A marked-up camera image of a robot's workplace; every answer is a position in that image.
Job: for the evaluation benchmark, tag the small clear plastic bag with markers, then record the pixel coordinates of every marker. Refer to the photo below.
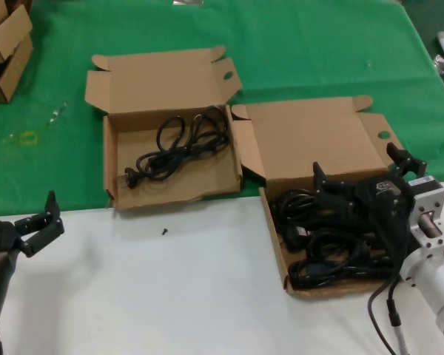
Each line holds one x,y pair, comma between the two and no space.
186,1

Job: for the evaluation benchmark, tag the long open cardboard box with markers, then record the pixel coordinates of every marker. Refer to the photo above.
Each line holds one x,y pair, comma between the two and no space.
16,74

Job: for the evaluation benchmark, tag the open brown cardboard box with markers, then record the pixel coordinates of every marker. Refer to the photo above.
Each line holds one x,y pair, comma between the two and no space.
307,137

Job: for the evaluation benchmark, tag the cardboard box with torn wall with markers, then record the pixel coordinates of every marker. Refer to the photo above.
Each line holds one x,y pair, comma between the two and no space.
207,174

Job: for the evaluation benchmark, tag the clear plastic scraps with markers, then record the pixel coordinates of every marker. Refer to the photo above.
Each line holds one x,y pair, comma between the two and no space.
53,119

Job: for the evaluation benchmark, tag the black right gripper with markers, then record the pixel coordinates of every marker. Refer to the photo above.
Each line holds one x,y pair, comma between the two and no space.
390,214

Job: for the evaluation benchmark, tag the clear bag of parts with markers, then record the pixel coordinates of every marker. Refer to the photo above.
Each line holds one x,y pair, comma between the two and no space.
439,63

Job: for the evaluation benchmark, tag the small black screw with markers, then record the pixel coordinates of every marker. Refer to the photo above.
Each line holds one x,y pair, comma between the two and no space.
164,232

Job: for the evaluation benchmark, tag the green table cloth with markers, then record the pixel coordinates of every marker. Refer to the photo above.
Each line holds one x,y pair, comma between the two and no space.
299,48

